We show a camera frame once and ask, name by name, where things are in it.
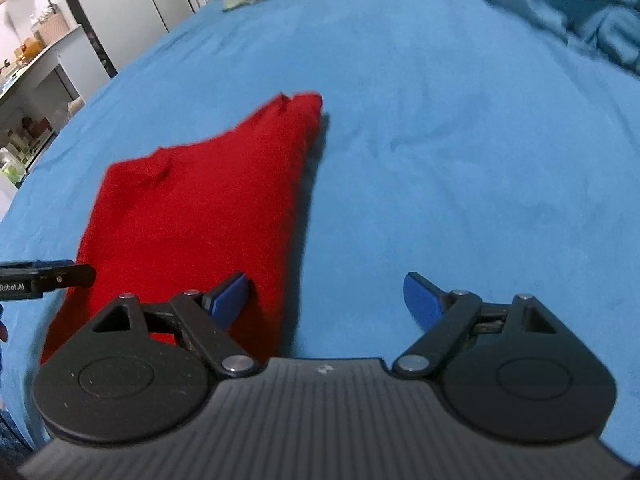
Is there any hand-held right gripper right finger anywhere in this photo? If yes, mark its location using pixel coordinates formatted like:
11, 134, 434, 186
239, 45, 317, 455
392, 272, 572, 379

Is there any blue duvet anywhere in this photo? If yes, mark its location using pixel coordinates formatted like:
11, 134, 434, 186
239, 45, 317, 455
430, 0, 640, 77

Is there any black pole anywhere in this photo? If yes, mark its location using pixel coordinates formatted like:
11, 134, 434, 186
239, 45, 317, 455
49, 0, 119, 80

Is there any white desk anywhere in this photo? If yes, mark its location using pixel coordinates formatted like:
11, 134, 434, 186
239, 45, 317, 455
0, 24, 85, 171

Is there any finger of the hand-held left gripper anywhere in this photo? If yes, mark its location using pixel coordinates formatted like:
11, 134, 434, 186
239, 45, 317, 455
35, 259, 97, 293

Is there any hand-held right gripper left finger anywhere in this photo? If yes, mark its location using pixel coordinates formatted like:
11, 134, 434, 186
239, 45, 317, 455
91, 271, 261, 379

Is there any woven basket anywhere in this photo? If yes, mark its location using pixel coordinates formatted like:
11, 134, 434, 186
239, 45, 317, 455
37, 11, 69, 45

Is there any red knit sweater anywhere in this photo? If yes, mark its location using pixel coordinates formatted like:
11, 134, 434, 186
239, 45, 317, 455
41, 92, 325, 365

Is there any grey wardrobe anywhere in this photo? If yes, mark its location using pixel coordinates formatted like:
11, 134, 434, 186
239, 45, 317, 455
60, 0, 202, 77

